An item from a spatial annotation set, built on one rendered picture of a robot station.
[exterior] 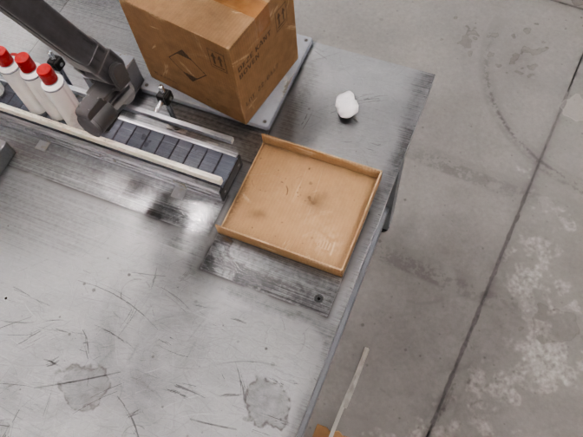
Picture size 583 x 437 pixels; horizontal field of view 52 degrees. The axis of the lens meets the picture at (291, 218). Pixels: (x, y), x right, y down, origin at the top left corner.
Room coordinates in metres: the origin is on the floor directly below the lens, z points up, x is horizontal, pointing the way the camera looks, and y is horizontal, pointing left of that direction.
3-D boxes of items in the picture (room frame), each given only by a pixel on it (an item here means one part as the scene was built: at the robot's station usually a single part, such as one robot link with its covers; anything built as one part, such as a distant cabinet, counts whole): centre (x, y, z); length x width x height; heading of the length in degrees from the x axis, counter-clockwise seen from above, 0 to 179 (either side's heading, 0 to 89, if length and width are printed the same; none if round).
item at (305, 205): (0.62, -0.03, 0.85); 0.30 x 0.26 x 0.04; 60
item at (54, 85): (0.91, 0.47, 0.98); 0.05 x 0.05 x 0.20
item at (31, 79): (0.95, 0.52, 0.98); 0.05 x 0.05 x 0.20
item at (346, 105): (0.87, -0.18, 0.85); 0.08 x 0.07 x 0.04; 141
